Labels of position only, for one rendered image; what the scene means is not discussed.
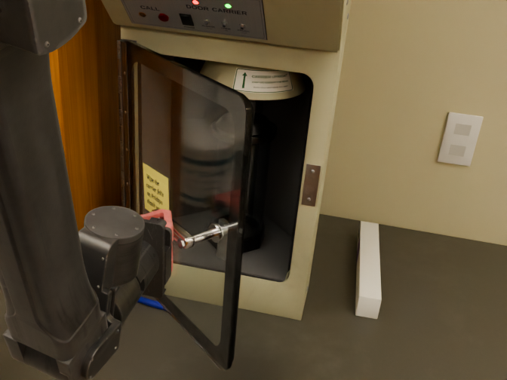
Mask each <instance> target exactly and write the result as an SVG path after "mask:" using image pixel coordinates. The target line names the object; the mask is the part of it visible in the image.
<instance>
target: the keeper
mask: <svg viewBox="0 0 507 380"><path fill-rule="evenodd" d="M320 171H321V166H319V165H314V164H306V173H305V179H304V185H303V196H302V202H301V204H302V205H306V206H311V207H315V202H316V197H317V191H318V182H319V176H320Z"/></svg>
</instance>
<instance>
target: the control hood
mask: <svg viewBox="0 0 507 380"><path fill-rule="evenodd" d="M101 1H102V3H103V5H104V7H105V9H106V10H107V12H108V14H109V16H110V18H111V19H112V22H113V23H115V24H116V25H123V26H134V27H140V28H147V29H158V30H164V31H170V32H181V33H188V34H194V35H206V36H212V37H218V38H230V39H236V40H242V41H254V42H260V43H267V44H278V45H284V46H291V47H297V48H308V49H314V50H320V51H332V52H337V51H340V48H341V44H342V39H343V29H344V23H345V18H346V9H347V4H348V3H349V0H263V9H264V15H265V21H266V33H267V40H262V39H256V38H245V37H238V36H232V35H220V34H213V33H207V32H196V31H189V30H183V29H172V28H165V27H159V26H147V25H141V24H135V23H132V22H131V20H130V18H129V16H128V14H127V12H126V10H125V8H124V5H123V4H122V2H121V0H101Z"/></svg>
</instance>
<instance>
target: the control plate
mask: <svg viewBox="0 0 507 380"><path fill-rule="evenodd" d="M198 1H199V2H200V3H199V5H194V4H193V3H192V0H121V2H122V4H123V5H124V8H125V10H126V12H127V14H128V16H129V18H130V20H131V22H132V23H135V24H141V25H147V26H159V27H165V28H172V29H183V30H189V31H196V32H207V33H213V34H220V35H232V36H238V37H245V38H256V39H262V40H267V33H266V21H265V15H264V9H263V0H198ZM225 3H229V4H231V5H232V8H230V9H228V8H225V7H224V4H225ZM139 12H143V13H145V14H146V16H145V17H141V16H140V15H139ZM159 14H166V15H168V17H169V20H168V21H166V22H164V21H161V20H159V18H158V15H159ZM179 14H191V16H192V21H193V23H194V26H187V25H183V23H182V21H181V19H180V15H179ZM205 19H207V20H209V21H210V23H209V24H207V25H205V24H204V20H205ZM223 21H225V22H227V23H228V26H226V27H223V25H222V23H221V22H223ZM241 23H243V24H245V25H246V28H244V29H240V28H241V27H240V26H239V24H241Z"/></svg>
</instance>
